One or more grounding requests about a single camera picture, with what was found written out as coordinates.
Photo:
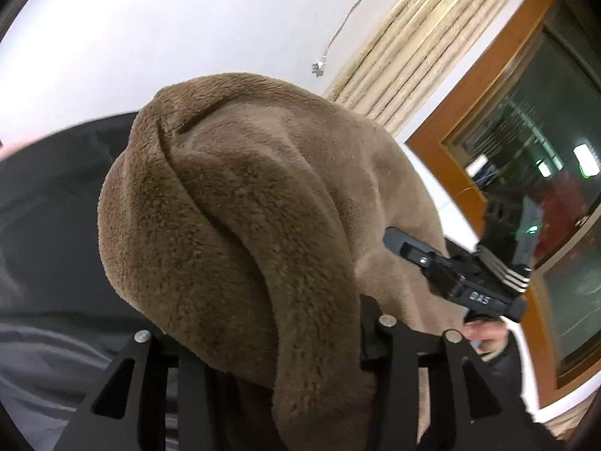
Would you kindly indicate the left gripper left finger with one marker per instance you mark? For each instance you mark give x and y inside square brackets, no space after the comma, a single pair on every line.
[127,409]

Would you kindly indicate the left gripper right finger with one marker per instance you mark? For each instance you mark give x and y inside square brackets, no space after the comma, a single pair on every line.
[433,392]

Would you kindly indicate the brown fleece sweater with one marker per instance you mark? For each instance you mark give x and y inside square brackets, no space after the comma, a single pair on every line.
[245,218]

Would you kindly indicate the person's right hand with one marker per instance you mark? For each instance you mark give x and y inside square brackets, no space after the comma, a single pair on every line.
[490,337]

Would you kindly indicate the black storage bag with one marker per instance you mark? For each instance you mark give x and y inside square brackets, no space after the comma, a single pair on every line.
[62,323]

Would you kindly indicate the beige curtain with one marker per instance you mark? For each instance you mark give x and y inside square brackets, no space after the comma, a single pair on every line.
[408,56]

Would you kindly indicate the wooden window frame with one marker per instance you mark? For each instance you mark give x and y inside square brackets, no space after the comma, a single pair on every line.
[523,112]

